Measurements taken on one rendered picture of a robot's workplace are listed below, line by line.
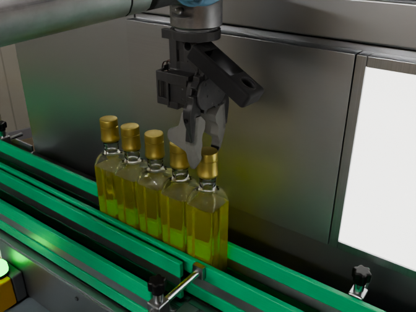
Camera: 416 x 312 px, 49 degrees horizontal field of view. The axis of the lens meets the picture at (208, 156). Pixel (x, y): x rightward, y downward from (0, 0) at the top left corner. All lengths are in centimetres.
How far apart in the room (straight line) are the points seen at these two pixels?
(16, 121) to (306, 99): 321
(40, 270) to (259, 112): 54
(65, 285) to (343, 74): 63
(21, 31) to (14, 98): 332
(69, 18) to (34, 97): 94
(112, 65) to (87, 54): 8
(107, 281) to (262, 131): 38
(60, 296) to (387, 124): 68
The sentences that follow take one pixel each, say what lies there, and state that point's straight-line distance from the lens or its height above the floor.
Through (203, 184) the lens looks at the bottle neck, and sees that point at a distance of 75.
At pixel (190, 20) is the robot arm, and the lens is 64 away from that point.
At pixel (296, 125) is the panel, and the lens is 77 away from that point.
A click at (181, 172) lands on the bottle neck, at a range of 77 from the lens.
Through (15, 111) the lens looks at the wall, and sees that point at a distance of 377.
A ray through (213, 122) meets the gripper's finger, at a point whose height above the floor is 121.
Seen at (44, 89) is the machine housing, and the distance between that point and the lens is 131.
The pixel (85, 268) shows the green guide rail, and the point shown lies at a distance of 90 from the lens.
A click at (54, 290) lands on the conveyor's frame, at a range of 100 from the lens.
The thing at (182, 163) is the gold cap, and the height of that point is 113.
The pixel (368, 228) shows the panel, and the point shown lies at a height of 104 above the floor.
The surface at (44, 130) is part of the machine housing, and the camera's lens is 138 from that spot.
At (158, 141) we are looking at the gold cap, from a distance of 79.
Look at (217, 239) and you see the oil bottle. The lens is 79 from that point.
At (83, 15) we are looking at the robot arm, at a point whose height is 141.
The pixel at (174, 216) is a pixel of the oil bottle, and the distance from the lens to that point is 81.
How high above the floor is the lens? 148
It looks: 27 degrees down
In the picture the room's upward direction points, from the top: straight up
